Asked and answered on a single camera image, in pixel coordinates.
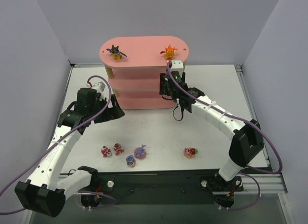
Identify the orange spiky creature toy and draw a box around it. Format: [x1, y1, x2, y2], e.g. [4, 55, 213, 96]
[160, 44, 178, 60]

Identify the black bat creature toy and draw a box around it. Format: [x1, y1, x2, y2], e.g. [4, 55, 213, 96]
[106, 45, 127, 60]

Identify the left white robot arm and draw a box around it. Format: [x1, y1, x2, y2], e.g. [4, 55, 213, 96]
[14, 88, 125, 217]

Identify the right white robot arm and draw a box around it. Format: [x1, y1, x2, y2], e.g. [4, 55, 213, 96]
[159, 71, 264, 182]

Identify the pink three-tier shelf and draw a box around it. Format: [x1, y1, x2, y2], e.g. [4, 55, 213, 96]
[100, 36, 189, 110]

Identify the strawberry cake bear toy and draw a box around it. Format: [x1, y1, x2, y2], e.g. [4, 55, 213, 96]
[113, 143, 125, 156]

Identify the red white cake toy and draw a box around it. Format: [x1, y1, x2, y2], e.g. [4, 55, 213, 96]
[101, 145, 112, 158]

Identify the purple bunny donut toy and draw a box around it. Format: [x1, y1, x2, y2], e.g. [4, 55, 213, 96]
[134, 145, 147, 159]

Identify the small purple bunny toy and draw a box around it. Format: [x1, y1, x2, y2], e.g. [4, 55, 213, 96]
[126, 155, 136, 168]

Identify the pink bear strawberry donut toy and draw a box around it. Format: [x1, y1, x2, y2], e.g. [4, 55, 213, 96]
[183, 147, 198, 158]

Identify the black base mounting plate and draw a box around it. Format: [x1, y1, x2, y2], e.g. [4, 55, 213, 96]
[80, 170, 244, 206]

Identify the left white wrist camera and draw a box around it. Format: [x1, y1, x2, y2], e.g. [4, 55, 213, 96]
[86, 81, 105, 95]

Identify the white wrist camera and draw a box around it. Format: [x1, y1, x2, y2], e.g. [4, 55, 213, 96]
[167, 59, 184, 74]
[86, 81, 105, 95]

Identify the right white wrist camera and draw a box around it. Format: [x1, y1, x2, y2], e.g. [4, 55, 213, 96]
[167, 59, 184, 74]

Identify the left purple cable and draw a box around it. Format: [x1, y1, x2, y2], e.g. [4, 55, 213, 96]
[0, 75, 113, 215]

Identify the purple cable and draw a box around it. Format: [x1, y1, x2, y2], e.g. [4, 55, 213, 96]
[166, 61, 282, 174]
[0, 75, 113, 215]

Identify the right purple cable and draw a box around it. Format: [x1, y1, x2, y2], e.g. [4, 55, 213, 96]
[166, 61, 282, 174]

